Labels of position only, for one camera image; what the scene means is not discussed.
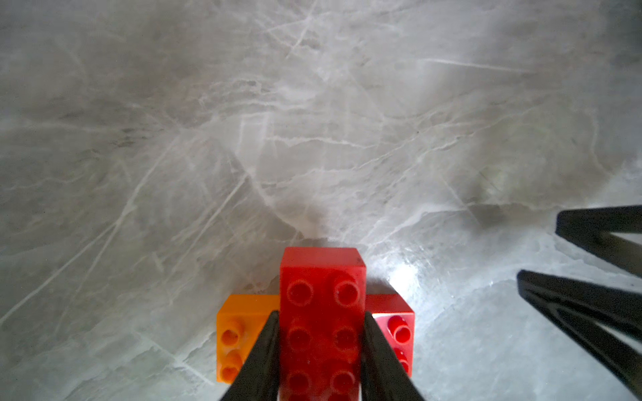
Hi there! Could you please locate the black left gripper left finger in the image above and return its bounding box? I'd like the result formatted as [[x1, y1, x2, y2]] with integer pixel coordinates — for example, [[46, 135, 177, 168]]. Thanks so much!
[[220, 311, 280, 401]]

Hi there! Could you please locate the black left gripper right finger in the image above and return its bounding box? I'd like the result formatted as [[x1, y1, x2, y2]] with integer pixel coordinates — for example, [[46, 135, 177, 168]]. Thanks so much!
[[360, 312, 425, 401]]

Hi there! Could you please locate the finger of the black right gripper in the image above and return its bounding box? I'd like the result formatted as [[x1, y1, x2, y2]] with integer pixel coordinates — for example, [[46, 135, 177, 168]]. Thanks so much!
[[555, 205, 641, 277], [517, 270, 641, 399]]

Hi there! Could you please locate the small red lego brick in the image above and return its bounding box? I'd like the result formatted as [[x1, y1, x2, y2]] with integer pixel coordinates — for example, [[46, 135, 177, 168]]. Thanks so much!
[[365, 293, 416, 377]]

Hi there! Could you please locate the small orange upturned lego brick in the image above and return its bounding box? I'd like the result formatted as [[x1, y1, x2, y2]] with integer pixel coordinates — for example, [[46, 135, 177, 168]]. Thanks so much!
[[217, 294, 280, 384]]

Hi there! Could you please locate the long red lego brick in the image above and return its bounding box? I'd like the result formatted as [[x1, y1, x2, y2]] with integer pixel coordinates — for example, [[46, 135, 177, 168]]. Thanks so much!
[[279, 247, 366, 400]]

